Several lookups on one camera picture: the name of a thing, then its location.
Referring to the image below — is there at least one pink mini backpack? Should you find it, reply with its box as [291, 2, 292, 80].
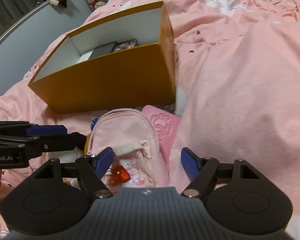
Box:
[85, 108, 169, 193]

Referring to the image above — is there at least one long white box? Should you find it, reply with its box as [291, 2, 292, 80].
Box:
[77, 50, 94, 63]

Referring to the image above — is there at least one orange cardboard storage box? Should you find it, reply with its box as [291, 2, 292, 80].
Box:
[29, 1, 175, 114]

